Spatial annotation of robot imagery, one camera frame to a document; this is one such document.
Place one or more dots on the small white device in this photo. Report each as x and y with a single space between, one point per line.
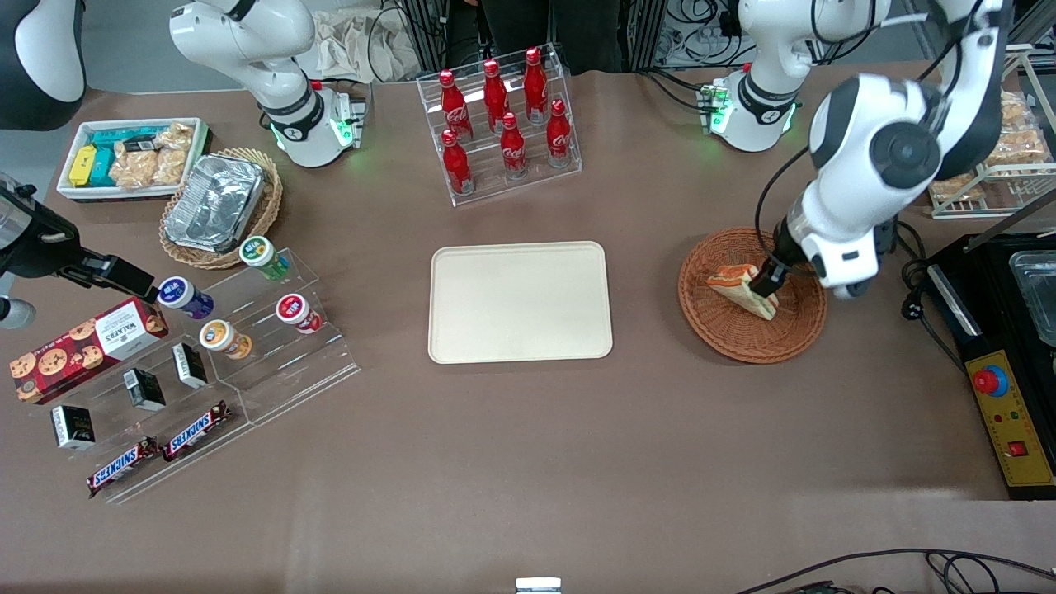
538 586

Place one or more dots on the red cola bottle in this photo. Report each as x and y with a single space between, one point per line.
456 165
513 148
558 140
495 95
454 103
535 87

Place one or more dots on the white plastic bin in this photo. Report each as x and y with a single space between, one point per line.
124 195

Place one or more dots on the long teal box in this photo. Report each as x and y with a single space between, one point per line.
124 134

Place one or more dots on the red Walkers cookie box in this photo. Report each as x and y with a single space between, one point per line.
82 351

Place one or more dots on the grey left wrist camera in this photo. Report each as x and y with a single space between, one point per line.
850 290

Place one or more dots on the black yellow control box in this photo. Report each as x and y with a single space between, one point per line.
1011 412

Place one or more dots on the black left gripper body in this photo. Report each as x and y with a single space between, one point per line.
784 251

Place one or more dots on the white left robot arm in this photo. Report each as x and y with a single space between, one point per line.
833 206

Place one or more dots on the black aluminium frame post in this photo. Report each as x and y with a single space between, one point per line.
425 33

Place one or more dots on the beige rectangular tray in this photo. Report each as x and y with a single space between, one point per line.
511 305

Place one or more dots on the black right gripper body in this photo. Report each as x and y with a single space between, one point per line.
43 247

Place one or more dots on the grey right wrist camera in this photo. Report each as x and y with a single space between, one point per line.
15 313

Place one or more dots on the Snickers chocolate bar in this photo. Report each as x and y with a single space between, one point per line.
195 431
122 468

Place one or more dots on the red lid snack cup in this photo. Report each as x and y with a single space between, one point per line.
295 311

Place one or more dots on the triangular sandwich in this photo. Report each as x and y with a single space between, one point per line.
726 280

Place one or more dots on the clear acrylic step display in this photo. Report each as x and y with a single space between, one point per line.
190 474
305 371

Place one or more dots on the short teal box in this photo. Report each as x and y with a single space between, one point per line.
103 169

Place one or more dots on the light tan wicker basket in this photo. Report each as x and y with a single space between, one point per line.
198 258

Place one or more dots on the person in black clothes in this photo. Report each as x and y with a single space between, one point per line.
553 25

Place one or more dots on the green lid snack cup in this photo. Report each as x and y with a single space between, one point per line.
260 254

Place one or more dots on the aluminium foil tray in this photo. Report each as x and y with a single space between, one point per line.
214 202

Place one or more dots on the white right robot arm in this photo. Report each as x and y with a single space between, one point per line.
247 33

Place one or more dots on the blue lid snack cup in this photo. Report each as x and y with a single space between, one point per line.
181 295

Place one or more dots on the grey metal bar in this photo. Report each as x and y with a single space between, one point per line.
1015 221

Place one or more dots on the small black box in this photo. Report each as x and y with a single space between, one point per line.
144 389
74 427
190 365

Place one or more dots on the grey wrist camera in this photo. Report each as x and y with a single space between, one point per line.
850 290
15 313

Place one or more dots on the clear acrylic bottle rack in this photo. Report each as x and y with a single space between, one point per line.
528 185

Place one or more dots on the orange lid snack cup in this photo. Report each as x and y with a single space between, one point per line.
221 338

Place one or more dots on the yellow small box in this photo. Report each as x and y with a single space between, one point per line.
82 165

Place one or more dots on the cracker snack packet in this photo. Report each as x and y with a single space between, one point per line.
1015 109
957 190
177 136
171 167
132 169
1019 148

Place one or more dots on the beige cloth bag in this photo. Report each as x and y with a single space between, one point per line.
346 45

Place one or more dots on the round brown wicker basket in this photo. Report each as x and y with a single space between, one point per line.
742 340

